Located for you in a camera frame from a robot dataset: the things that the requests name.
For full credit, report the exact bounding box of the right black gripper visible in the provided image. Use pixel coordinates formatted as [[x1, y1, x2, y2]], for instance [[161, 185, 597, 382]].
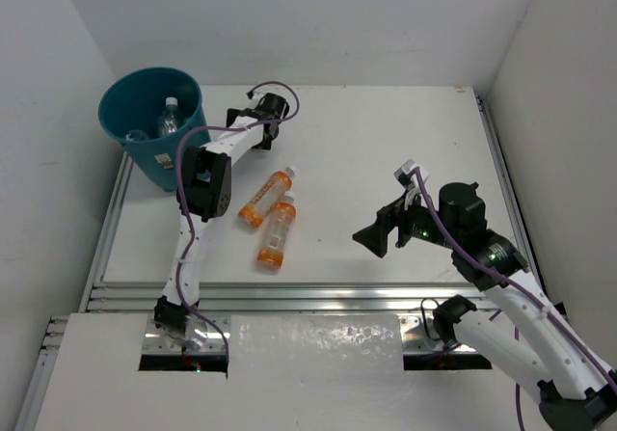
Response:
[[352, 184, 459, 256]]

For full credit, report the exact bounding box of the clear crushed bottle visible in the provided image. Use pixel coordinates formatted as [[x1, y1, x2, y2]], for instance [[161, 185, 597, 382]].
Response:
[[156, 96, 182, 138]]

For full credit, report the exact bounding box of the orange juice bottle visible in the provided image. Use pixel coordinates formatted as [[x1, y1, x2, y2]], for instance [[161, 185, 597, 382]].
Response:
[[256, 191, 297, 271], [238, 165, 298, 229]]

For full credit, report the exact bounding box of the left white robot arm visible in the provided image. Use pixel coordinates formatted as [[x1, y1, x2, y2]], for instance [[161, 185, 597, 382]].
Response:
[[154, 92, 289, 343]]

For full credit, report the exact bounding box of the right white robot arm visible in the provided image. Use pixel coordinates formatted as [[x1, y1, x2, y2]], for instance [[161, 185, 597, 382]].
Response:
[[352, 182, 616, 430]]

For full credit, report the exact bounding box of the teal plastic bin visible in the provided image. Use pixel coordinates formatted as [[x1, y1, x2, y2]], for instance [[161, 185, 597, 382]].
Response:
[[98, 67, 206, 192]]

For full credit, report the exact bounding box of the white front cover panel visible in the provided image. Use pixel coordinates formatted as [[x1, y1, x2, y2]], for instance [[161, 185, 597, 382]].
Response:
[[37, 313, 545, 430]]

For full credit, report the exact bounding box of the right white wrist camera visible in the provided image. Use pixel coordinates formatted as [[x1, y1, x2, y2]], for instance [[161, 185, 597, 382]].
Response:
[[394, 159, 429, 209]]

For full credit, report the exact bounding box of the aluminium rail frame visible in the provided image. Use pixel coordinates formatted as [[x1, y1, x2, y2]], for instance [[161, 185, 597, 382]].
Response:
[[17, 87, 522, 430]]

